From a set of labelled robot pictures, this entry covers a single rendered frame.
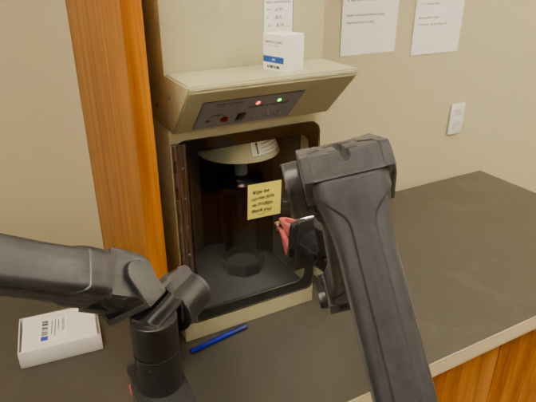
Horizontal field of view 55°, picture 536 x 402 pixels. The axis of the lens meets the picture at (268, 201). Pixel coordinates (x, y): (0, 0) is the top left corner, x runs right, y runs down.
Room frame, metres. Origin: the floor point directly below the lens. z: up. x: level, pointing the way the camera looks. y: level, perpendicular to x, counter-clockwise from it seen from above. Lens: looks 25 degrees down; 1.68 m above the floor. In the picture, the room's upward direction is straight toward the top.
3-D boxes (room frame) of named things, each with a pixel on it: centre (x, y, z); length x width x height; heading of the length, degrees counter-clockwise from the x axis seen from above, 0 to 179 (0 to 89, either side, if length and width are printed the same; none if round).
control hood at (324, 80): (0.90, 0.01, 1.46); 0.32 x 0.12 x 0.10; 118
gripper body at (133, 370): (0.51, 0.14, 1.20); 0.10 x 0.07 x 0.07; 28
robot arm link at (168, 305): (0.51, 0.14, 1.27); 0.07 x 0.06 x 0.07; 159
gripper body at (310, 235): (0.83, -0.09, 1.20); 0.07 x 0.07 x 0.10; 33
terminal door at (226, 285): (0.94, 0.03, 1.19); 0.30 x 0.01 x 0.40; 118
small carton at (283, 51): (0.91, -0.03, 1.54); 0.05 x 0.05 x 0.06; 45
